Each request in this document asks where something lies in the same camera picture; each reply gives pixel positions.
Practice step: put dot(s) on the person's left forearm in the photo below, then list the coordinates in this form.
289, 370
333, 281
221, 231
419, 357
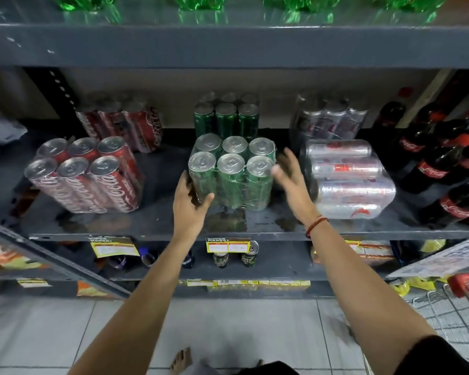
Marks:
148, 300

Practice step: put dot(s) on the green plastic bottle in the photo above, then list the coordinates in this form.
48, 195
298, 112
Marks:
301, 2
199, 1
84, 1
418, 2

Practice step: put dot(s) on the person's right hand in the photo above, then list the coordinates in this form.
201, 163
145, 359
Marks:
297, 191

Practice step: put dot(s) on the grey metal shelf rack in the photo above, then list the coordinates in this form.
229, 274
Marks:
219, 46

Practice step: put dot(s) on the pile of orange snack packets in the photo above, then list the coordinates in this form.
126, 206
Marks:
7, 255

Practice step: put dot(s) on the person's black sleeve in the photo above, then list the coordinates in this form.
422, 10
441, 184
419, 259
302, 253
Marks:
437, 359

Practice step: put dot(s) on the person's left hand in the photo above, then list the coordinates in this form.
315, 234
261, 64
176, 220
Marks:
187, 214

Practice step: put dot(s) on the person's bare foot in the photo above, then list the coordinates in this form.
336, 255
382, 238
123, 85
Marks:
181, 363

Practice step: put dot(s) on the strip of yellow price labels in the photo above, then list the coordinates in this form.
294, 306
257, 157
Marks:
246, 283

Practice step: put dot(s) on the black drink can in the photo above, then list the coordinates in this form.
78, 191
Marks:
221, 260
250, 256

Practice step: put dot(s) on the white plastic bag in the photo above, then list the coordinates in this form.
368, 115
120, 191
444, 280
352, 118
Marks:
2, 136

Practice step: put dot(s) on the red can six-pack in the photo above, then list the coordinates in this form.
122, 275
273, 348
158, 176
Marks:
121, 121
86, 179

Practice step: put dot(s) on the red white drink pack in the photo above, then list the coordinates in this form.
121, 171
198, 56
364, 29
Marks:
377, 252

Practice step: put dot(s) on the yellow price label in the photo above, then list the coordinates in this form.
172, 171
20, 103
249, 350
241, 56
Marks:
227, 246
352, 246
113, 247

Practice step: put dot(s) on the silver can six-pack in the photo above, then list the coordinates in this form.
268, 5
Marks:
328, 117
351, 179

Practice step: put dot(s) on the blue drink can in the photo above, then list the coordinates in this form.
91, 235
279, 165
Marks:
148, 258

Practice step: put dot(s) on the green can six-pack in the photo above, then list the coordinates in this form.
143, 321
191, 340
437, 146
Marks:
234, 179
226, 117

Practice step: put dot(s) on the person's right forearm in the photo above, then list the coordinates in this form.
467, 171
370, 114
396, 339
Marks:
359, 296

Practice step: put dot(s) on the person's left thumb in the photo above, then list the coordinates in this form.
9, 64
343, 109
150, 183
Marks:
205, 203

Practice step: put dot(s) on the printed paper flyer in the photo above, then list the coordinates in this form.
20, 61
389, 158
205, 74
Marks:
441, 259

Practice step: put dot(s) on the group of dark cola bottles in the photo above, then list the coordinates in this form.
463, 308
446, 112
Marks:
434, 163

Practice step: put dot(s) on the person's right thumb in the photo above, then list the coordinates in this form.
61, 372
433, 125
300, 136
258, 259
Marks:
278, 173

